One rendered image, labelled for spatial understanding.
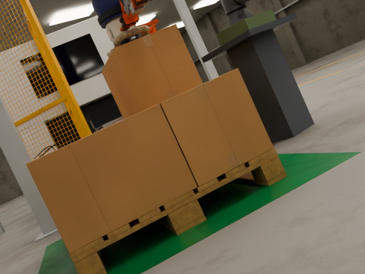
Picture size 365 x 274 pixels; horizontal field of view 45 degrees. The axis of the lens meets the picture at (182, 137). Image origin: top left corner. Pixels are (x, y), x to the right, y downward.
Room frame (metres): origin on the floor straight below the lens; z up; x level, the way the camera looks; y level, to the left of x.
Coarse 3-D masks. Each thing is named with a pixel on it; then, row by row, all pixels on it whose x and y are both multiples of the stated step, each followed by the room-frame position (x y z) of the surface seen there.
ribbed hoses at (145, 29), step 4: (136, 28) 2.63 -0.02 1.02; (140, 28) 2.63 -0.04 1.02; (144, 28) 2.64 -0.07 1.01; (148, 28) 2.66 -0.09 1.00; (124, 32) 2.61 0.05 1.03; (128, 32) 2.61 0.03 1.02; (132, 32) 2.63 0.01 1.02; (136, 32) 2.63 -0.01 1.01; (140, 32) 2.64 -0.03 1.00; (144, 32) 2.66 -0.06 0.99; (148, 32) 2.68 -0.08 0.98; (116, 36) 2.61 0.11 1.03; (120, 36) 2.59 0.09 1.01; (124, 36) 2.60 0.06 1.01; (128, 36) 2.62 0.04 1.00; (116, 40) 2.60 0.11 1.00; (120, 40) 2.60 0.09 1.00; (116, 44) 2.62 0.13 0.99; (120, 44) 2.65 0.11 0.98; (108, 52) 2.91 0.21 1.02; (108, 56) 2.90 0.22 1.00
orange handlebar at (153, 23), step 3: (132, 6) 2.32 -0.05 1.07; (132, 15) 2.43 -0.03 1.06; (135, 15) 2.47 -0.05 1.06; (126, 18) 2.50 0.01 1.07; (129, 18) 2.50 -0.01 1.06; (150, 21) 2.89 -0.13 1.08; (153, 21) 2.90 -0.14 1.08; (156, 21) 2.90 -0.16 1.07; (144, 24) 2.88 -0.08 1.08; (147, 24) 2.88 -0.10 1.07; (150, 24) 2.89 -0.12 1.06; (153, 24) 2.99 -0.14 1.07; (156, 24) 2.97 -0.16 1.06; (129, 27) 2.70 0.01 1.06; (150, 27) 3.06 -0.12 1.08; (153, 27) 3.02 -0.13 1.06; (150, 30) 3.09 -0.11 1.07
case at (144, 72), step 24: (120, 48) 2.46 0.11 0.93; (144, 48) 2.49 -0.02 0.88; (168, 48) 2.53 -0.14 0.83; (120, 72) 2.55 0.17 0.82; (144, 72) 2.48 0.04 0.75; (168, 72) 2.52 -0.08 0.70; (192, 72) 2.56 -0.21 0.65; (120, 96) 2.81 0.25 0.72; (144, 96) 2.46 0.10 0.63; (168, 96) 2.50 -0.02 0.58
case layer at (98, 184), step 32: (192, 96) 1.91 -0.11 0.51; (224, 96) 1.94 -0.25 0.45; (128, 128) 1.84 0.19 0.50; (160, 128) 1.87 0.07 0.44; (192, 128) 1.90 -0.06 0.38; (224, 128) 1.93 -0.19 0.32; (256, 128) 1.96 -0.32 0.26; (64, 160) 1.77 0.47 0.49; (96, 160) 1.79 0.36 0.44; (128, 160) 1.82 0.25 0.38; (160, 160) 1.85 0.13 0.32; (192, 160) 1.88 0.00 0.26; (224, 160) 1.91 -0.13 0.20; (64, 192) 1.75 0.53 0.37; (96, 192) 1.78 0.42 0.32; (128, 192) 1.81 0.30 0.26; (160, 192) 1.84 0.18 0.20; (64, 224) 1.74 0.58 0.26; (96, 224) 1.77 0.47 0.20
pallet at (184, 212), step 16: (256, 160) 1.95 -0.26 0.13; (272, 160) 1.96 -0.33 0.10; (224, 176) 1.93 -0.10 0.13; (240, 176) 1.92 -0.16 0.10; (256, 176) 2.04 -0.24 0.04; (272, 176) 1.95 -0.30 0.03; (192, 192) 1.87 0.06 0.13; (208, 192) 1.88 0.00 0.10; (160, 208) 1.91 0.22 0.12; (176, 208) 1.84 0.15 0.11; (192, 208) 1.86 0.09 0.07; (128, 224) 1.79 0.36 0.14; (144, 224) 1.81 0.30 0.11; (176, 224) 1.84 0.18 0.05; (192, 224) 1.85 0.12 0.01; (96, 240) 1.76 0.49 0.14; (112, 240) 1.77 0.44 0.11; (80, 256) 1.74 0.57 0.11; (96, 256) 1.75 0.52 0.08; (80, 272) 1.73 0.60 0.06; (96, 272) 1.75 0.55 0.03
